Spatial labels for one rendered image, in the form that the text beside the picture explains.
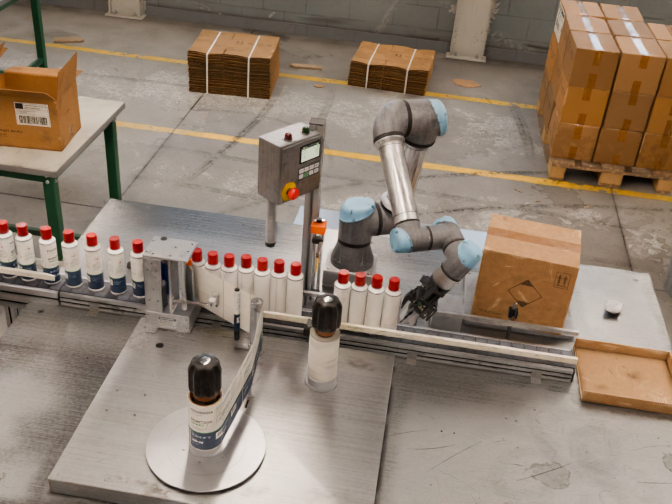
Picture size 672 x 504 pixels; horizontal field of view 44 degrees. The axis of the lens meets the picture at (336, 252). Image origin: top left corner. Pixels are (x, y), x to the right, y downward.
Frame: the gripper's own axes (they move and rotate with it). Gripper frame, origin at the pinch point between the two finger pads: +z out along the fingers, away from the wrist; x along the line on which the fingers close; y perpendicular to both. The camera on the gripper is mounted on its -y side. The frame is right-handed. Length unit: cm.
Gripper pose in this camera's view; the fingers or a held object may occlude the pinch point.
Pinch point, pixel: (402, 318)
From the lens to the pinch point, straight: 260.4
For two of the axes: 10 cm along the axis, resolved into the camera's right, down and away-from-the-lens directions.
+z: -5.5, 6.6, 5.1
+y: -1.5, 5.3, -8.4
